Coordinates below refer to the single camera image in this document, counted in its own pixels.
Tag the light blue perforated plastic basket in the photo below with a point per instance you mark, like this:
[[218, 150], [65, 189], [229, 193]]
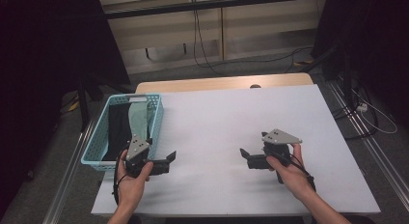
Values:
[[93, 146]]

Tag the black metal stand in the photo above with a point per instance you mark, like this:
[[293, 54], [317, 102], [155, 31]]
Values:
[[84, 101]]

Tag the black curtain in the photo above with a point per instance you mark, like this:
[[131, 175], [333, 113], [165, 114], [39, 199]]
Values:
[[41, 72], [369, 34]]

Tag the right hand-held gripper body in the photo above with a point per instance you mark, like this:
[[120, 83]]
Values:
[[279, 138]]

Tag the aluminium floor rail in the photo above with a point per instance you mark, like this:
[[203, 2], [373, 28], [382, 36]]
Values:
[[369, 137], [69, 172]]

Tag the black garment with green band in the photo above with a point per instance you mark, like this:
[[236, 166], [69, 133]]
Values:
[[117, 130]]

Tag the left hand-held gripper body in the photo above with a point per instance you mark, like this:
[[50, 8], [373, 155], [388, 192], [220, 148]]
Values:
[[137, 150]]

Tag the white plug adapter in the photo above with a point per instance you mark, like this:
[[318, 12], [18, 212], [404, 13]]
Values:
[[361, 107]]

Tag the person's right hand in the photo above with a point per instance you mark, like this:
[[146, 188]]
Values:
[[294, 180]]

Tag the person's left hand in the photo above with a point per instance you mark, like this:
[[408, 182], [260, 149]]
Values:
[[131, 190]]

